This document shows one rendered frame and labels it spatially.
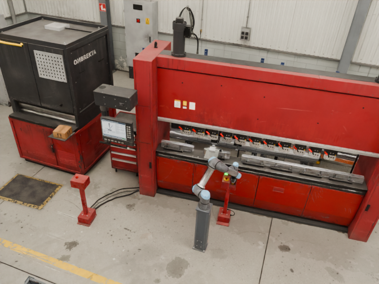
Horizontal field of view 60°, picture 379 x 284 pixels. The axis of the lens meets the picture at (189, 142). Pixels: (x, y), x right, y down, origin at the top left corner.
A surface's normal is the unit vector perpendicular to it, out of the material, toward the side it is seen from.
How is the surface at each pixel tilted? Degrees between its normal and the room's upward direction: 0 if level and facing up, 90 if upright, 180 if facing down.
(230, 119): 90
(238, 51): 90
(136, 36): 90
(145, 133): 90
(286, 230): 0
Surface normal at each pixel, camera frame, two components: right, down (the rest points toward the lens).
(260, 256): 0.04, -0.83
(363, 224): -0.24, 0.54
